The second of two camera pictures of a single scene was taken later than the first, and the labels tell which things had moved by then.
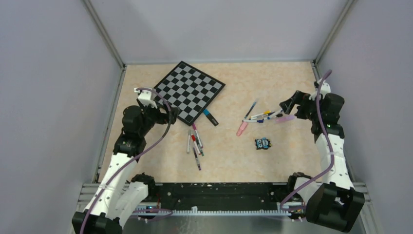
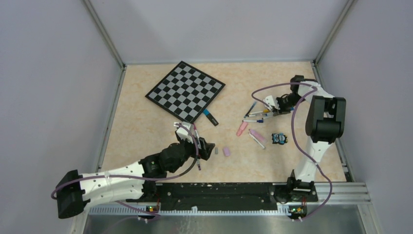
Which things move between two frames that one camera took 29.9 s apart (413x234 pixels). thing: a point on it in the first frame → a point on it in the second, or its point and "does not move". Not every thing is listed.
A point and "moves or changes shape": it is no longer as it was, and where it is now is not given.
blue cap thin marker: (254, 121) does not move
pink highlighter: (241, 127) does not move
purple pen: (197, 160) does not move
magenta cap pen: (195, 128) does not move
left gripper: (169, 117) → (206, 148)
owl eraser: (263, 144) → (279, 138)
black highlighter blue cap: (209, 115) does not move
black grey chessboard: (189, 90) does not move
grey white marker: (189, 143) moves or changes shape
